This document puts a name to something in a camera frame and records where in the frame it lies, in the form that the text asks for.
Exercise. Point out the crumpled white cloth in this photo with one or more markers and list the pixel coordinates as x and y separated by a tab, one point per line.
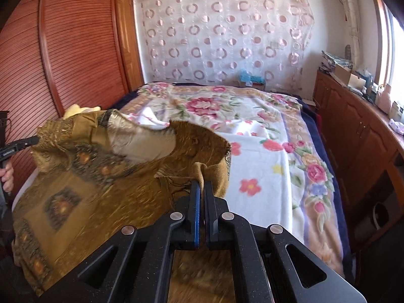
397	125

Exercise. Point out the dark oval brush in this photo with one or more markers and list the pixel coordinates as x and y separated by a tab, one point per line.
347	52

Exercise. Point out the cardboard box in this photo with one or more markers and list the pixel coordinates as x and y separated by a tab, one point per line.
342	73

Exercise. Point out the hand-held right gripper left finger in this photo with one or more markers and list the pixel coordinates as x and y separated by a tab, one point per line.
195	214

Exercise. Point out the white plastic jug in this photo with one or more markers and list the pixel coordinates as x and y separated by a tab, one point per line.
384	99

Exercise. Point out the floral blanket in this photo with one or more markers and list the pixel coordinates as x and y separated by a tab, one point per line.
268	170

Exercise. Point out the yellow plush toy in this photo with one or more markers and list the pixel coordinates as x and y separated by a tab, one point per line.
79	109

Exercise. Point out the circle patterned sheer curtain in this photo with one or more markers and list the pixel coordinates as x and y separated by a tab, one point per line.
221	34

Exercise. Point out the stack of folded cloths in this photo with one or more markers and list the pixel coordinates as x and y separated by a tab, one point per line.
334	59

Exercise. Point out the person's left hand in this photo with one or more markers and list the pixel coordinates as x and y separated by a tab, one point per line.
8	176

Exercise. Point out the window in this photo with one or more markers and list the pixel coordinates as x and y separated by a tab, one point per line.
391	44

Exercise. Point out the blue plastic bag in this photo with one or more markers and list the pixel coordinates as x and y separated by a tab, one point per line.
250	77

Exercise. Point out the white tied drape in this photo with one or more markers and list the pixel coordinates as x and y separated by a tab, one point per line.
347	15

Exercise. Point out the wooden sideboard cabinet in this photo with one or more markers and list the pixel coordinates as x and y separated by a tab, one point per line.
353	126

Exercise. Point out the gold patterned shirt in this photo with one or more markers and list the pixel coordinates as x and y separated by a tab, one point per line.
94	195

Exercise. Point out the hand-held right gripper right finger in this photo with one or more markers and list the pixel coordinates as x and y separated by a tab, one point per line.
210	214

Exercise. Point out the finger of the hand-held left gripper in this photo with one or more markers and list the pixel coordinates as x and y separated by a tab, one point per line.
22	142

